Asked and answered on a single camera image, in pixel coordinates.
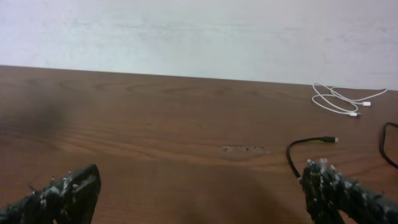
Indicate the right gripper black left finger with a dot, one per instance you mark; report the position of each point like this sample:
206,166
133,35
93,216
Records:
71,199

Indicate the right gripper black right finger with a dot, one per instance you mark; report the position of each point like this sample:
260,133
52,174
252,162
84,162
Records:
328,193

